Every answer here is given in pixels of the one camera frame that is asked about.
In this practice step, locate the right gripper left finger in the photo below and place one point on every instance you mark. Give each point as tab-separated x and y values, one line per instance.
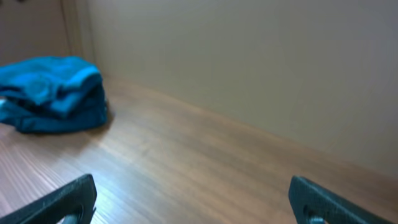
73	203

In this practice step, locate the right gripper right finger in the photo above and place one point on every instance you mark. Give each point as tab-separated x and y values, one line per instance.
312	203

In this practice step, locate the blue polo shirt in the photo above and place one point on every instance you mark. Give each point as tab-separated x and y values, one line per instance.
52	95

